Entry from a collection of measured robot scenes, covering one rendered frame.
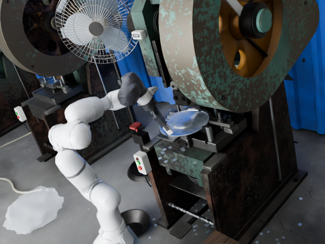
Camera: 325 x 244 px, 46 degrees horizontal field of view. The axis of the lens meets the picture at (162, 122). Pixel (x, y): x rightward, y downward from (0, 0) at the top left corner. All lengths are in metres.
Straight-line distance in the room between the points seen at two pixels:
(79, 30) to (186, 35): 1.33
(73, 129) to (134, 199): 1.51
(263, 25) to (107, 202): 1.02
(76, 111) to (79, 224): 1.51
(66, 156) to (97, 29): 1.21
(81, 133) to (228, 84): 0.66
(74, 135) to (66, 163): 0.13
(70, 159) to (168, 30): 0.67
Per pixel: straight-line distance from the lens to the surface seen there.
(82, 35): 2.77
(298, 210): 2.67
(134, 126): 2.37
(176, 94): 2.15
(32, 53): 3.07
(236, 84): 1.72
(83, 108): 1.69
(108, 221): 1.89
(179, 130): 2.14
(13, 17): 3.02
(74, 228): 3.03
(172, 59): 1.59
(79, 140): 1.61
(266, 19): 1.76
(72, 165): 1.67
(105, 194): 1.75
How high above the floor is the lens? 1.82
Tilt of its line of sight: 27 degrees down
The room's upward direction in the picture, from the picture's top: 16 degrees counter-clockwise
